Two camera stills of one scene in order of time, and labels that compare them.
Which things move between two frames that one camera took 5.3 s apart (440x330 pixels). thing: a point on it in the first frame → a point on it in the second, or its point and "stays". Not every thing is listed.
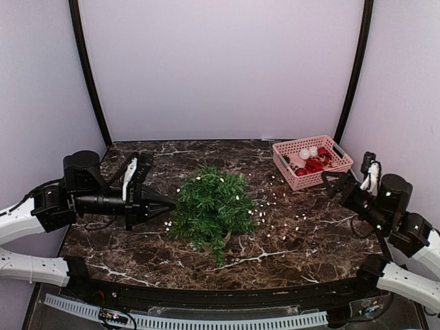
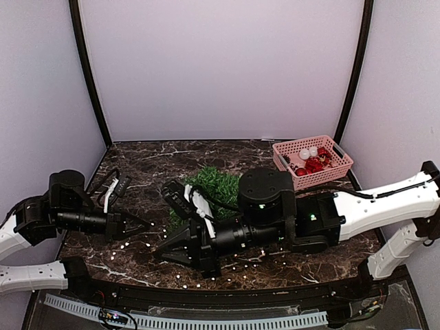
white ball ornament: [304, 154] stays
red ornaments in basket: [315, 163] stays
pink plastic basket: [301, 162] stays
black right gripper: [344, 179] → [197, 251]
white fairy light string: [205, 199] → [158, 234]
